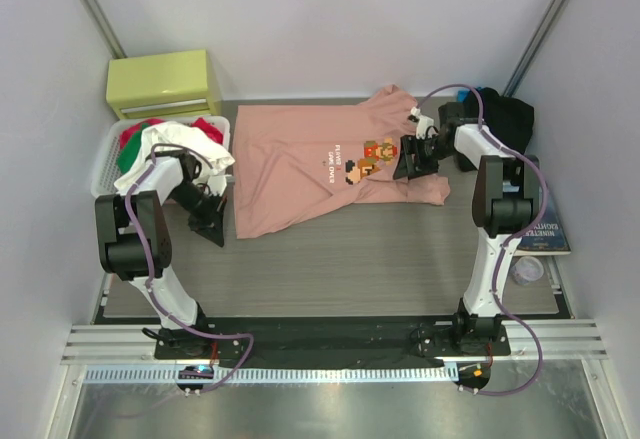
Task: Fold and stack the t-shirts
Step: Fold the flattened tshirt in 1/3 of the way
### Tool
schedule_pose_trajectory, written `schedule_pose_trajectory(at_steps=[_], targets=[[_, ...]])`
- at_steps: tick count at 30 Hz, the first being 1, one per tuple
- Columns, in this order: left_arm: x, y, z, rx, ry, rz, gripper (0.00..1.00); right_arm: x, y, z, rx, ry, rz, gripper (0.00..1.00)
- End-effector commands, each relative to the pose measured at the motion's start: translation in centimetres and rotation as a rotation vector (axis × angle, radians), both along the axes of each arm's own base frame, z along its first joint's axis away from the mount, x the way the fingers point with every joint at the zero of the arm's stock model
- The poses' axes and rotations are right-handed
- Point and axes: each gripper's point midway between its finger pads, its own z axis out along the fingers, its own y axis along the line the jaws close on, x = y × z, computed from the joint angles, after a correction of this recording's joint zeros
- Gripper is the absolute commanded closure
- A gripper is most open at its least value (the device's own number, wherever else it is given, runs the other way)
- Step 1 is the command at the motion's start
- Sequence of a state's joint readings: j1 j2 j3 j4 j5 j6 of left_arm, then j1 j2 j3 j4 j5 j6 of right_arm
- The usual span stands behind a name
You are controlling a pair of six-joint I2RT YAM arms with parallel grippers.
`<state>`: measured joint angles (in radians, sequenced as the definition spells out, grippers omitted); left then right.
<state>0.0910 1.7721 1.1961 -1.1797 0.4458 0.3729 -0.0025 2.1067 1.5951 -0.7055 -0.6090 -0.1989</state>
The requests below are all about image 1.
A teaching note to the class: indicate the aluminium corner post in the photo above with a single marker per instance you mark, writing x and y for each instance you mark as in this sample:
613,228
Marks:
104,28
543,30

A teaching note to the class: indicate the red green garment in basket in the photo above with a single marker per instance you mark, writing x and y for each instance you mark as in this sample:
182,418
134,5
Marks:
130,139

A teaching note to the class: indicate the slotted cable duct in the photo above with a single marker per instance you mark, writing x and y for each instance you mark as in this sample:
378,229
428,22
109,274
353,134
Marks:
199,374

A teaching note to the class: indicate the aluminium frame rail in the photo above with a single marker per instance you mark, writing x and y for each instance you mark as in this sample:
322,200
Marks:
549,339

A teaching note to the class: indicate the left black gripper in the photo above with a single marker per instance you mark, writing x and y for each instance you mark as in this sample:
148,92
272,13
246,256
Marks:
212,225

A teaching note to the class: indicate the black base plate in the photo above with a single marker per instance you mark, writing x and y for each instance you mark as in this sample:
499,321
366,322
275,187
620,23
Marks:
329,343

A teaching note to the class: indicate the left aluminium corner post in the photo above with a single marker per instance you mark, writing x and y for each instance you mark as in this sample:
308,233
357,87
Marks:
104,28

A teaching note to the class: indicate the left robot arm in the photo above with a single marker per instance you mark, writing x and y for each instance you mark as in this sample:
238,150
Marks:
134,241

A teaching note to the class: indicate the black folded t-shirt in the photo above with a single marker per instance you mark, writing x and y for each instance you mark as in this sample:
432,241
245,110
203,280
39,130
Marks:
509,119

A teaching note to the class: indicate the yellow-green drawer box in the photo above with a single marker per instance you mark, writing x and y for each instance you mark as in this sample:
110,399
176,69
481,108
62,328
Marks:
163,85

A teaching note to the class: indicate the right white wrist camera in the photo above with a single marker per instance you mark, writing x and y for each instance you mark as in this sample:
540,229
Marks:
424,124

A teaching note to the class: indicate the pink printed t-shirt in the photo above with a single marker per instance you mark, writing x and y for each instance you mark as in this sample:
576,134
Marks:
294,163

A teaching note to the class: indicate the right aluminium corner post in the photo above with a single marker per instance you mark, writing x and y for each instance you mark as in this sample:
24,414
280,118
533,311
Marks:
543,30

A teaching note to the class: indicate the dark blue book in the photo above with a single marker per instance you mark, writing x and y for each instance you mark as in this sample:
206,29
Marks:
548,237

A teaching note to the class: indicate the clear plastic cup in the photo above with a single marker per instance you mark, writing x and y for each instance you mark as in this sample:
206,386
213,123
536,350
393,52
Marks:
527,270

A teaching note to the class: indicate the white t-shirt in basket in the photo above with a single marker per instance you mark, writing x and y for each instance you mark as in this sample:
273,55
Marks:
172,136

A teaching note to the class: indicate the white plastic basket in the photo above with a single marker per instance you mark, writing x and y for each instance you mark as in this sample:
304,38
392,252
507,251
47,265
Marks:
105,171

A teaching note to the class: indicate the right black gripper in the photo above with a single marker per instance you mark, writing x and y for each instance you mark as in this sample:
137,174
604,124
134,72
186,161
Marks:
411,144

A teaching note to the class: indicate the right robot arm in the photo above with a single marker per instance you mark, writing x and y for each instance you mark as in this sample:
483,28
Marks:
509,199

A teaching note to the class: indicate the blue folded garment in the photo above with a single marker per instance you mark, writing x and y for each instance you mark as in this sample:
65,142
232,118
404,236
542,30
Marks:
468,96

